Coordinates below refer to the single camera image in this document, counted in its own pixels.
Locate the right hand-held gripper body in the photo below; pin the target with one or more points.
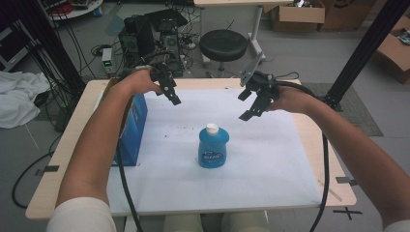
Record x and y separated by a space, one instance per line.
265 84

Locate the person's left leg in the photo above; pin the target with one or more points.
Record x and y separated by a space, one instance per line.
182 224

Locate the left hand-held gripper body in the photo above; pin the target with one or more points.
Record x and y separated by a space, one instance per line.
163 74

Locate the large brown cardboard box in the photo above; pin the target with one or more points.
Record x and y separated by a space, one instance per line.
393 54

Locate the person's white left sleeve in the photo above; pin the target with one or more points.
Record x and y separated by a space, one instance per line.
82 216

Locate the black metal frame post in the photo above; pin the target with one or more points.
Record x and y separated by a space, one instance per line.
364 51
51 42

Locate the person's leg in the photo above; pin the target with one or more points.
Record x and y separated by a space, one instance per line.
246 223
182 224

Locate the black computer tower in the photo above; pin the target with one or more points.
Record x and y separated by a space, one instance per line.
135 42

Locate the closed brown cardboard box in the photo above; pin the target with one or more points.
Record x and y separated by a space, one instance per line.
346 14

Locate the black tape strip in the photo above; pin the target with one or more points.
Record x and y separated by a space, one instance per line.
345 180
48 169

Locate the white crumpled cloth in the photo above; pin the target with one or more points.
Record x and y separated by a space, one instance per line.
19 96

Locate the person's white sleeve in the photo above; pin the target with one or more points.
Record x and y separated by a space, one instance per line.
82 216
398 227

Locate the black round stool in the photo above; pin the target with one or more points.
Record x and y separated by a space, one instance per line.
223 45

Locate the open brown cardboard box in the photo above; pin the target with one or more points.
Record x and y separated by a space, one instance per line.
298 16

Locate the white table mat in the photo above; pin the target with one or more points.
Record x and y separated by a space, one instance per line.
225 187

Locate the small grey power supply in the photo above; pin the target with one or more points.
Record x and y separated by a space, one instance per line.
107 59

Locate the person's left hand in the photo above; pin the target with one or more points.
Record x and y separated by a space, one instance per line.
139 83

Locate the blue bottle with white cap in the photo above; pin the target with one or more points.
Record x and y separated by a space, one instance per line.
212 148

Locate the round white table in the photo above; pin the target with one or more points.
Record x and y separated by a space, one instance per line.
77 9

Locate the person's white right sleeve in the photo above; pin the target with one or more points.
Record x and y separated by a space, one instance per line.
398 227

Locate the person's right hand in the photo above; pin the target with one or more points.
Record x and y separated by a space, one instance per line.
293 100

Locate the person's right leg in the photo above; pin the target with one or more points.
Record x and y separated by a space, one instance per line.
246 223

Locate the blue cardboard box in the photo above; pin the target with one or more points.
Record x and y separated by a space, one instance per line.
133 129

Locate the white background table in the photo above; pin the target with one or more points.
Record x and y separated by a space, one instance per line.
256 22

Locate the open computer case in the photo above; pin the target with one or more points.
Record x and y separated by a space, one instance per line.
170 43

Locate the grey floor mat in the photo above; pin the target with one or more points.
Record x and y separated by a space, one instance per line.
357 119

